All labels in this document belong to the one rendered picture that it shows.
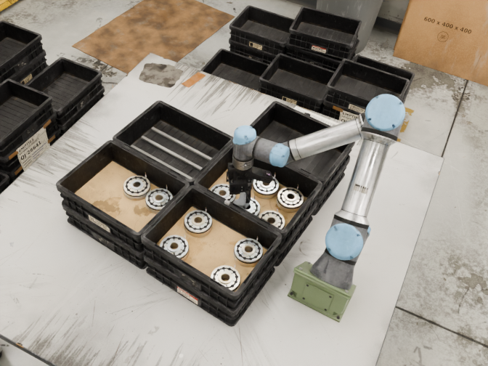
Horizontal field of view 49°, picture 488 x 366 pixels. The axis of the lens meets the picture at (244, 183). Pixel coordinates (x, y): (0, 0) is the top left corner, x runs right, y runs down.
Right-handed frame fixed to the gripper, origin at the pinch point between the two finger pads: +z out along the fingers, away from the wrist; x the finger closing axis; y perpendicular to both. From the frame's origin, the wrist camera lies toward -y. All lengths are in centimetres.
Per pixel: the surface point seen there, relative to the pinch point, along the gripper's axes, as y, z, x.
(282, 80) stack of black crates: -53, 38, -130
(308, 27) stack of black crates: -78, 23, -167
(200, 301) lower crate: 22.2, 12.8, 32.7
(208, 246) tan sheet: 16.8, 3.5, 16.2
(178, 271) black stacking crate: 29.0, 1.3, 26.8
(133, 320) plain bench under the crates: 46, 18, 33
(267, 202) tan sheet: -9.0, 2.3, -0.5
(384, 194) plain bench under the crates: -64, 15, -8
